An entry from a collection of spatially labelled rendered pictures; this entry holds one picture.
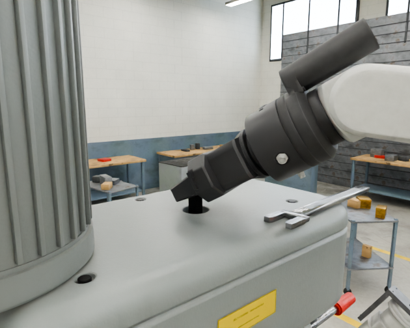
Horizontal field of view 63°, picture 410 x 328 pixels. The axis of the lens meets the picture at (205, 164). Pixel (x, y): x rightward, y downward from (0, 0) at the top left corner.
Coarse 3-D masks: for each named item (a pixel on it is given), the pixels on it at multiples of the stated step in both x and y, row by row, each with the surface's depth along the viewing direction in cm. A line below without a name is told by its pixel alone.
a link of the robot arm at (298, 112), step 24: (360, 24) 32; (336, 48) 33; (360, 48) 33; (288, 72) 36; (312, 72) 35; (336, 72) 35; (288, 96) 36; (312, 96) 35; (288, 120) 35; (312, 120) 34; (312, 144) 34; (336, 144) 38
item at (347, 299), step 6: (348, 294) 58; (342, 300) 56; (348, 300) 57; (354, 300) 58; (336, 306) 55; (342, 306) 55; (348, 306) 56; (324, 312) 53; (330, 312) 54; (336, 312) 55; (342, 312) 55; (318, 318) 52; (324, 318) 52; (312, 324) 51; (318, 324) 51
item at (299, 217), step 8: (344, 192) 52; (352, 192) 52; (360, 192) 53; (320, 200) 48; (328, 200) 48; (336, 200) 48; (344, 200) 50; (304, 208) 44; (312, 208) 44; (320, 208) 45; (264, 216) 41; (272, 216) 41; (280, 216) 42; (288, 216) 42; (296, 216) 42; (304, 216) 41; (288, 224) 39; (296, 224) 39; (304, 224) 41
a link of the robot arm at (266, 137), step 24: (264, 120) 36; (240, 144) 39; (264, 144) 36; (288, 144) 35; (192, 168) 39; (216, 168) 39; (240, 168) 38; (264, 168) 37; (288, 168) 37; (216, 192) 39
